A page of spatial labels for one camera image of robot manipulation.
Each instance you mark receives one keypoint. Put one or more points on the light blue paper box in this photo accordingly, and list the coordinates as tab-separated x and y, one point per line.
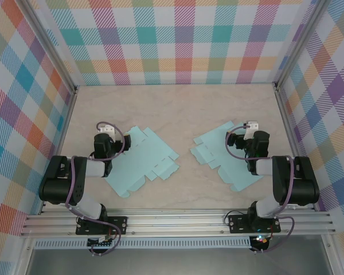
149	154
218	149

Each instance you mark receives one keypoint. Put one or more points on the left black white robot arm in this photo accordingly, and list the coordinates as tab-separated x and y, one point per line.
57	183

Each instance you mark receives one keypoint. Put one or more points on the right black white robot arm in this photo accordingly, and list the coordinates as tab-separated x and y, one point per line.
301	183

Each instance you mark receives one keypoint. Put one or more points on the small controller board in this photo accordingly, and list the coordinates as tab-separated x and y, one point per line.
261	240
100	243

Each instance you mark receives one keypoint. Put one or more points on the grey metal shelf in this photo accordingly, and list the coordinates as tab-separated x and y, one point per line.
175	262

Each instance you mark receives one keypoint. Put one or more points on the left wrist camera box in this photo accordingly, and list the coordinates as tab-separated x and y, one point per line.
107	129

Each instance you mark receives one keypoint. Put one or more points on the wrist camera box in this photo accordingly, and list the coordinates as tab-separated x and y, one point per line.
250	127
107	129

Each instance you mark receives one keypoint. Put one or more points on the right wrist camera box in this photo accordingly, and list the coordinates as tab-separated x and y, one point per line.
250	127

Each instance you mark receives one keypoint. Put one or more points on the aluminium side rail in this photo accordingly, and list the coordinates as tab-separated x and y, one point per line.
59	149
289	129

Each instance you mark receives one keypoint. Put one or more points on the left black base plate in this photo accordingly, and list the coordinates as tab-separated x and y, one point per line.
120	223

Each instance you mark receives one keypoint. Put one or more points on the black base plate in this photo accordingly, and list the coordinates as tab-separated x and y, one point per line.
120	223
238	223

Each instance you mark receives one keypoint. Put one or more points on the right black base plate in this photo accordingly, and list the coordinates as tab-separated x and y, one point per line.
238	223

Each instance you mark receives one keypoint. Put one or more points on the long aluminium base rail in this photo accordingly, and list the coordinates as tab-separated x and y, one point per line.
175	222

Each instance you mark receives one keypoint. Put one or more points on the aluminium frame post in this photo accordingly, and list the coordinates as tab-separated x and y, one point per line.
50	47
299	43

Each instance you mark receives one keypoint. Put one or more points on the aluminium frame leg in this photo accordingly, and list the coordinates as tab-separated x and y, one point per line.
24	257
334	257

